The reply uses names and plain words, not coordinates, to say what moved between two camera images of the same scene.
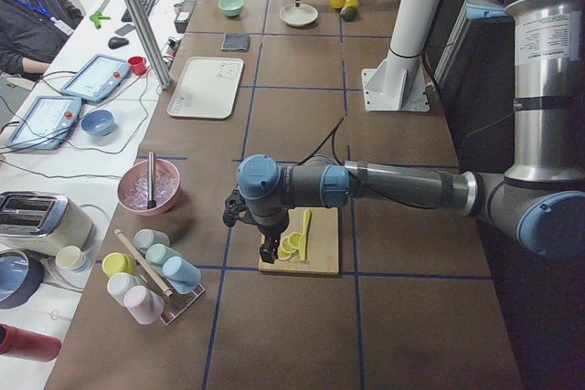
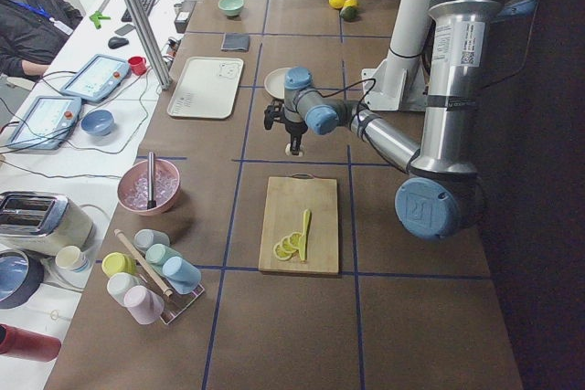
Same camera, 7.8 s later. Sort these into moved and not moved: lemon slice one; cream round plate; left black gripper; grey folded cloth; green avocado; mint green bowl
Moved: left black gripper; cream round plate
Not moved: lemon slice one; grey folded cloth; mint green bowl; green avocado
